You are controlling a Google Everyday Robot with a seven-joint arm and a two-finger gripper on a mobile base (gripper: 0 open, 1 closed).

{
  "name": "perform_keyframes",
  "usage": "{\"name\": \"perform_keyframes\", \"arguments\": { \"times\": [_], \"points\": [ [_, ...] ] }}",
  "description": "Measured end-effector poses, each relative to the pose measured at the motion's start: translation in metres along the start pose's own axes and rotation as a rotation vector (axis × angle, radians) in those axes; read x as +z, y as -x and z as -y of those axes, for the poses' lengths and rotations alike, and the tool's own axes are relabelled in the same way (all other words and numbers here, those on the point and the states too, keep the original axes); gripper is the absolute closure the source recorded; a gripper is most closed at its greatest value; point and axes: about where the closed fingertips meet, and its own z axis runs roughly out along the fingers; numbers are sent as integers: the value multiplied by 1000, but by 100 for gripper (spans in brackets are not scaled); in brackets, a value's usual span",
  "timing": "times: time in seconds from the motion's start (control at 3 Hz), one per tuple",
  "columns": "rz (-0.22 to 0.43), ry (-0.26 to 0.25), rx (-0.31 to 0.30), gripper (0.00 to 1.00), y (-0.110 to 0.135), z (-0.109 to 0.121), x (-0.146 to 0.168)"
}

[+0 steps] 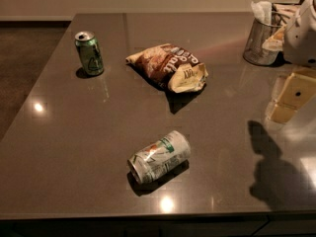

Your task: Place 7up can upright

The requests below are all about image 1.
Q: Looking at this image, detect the white 7up can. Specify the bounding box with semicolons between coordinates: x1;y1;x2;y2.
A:
127;130;191;185

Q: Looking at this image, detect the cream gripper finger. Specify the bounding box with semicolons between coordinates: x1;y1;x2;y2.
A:
262;26;285;51
269;67;316;123

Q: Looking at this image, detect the white napkin in holder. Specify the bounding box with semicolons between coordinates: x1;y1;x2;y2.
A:
251;1;272;25

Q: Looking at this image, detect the metal mesh cup holder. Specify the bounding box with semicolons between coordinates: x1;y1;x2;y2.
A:
242;2;299;67

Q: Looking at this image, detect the brown chip bag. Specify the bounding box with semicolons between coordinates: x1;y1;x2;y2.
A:
126;43;208;93

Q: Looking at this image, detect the green soda can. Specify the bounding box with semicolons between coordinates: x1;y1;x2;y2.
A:
75;31;104;76

